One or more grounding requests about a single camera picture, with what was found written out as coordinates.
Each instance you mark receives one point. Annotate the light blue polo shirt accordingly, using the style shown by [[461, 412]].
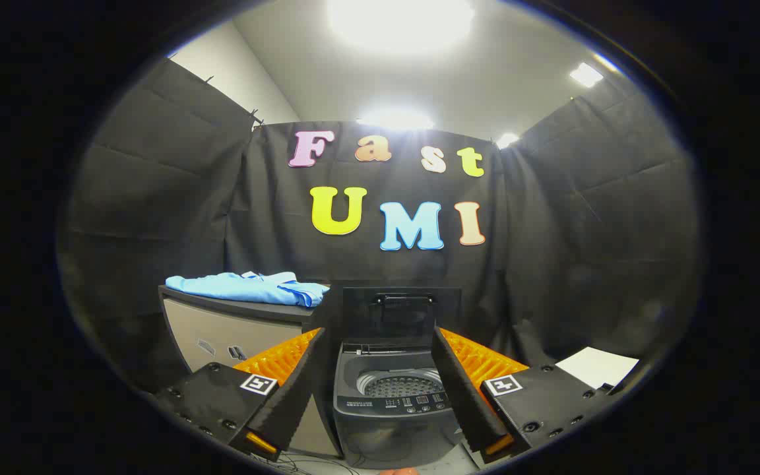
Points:
[[248, 288]]

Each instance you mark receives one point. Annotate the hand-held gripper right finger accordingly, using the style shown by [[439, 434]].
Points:
[[462, 396]]

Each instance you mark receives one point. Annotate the grey cabinet with dark top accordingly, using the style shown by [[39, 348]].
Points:
[[221, 330]]

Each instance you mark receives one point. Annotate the grey washing machine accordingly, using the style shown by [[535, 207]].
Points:
[[386, 422]]

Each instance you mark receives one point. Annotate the ceiling light panel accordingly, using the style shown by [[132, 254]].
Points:
[[586, 74]]

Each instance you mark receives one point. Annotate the white flat board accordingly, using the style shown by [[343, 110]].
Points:
[[598, 366]]

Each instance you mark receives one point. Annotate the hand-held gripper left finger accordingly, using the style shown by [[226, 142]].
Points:
[[294, 396]]

